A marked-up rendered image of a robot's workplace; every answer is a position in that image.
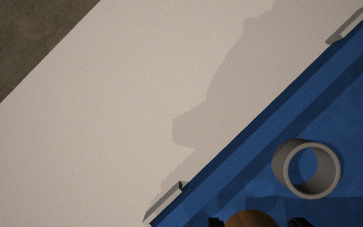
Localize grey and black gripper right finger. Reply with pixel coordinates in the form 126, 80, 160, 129
287, 218, 314, 227

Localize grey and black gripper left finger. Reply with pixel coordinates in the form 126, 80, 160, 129
207, 218, 225, 227

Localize blue crate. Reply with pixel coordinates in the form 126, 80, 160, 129
152, 20, 363, 227

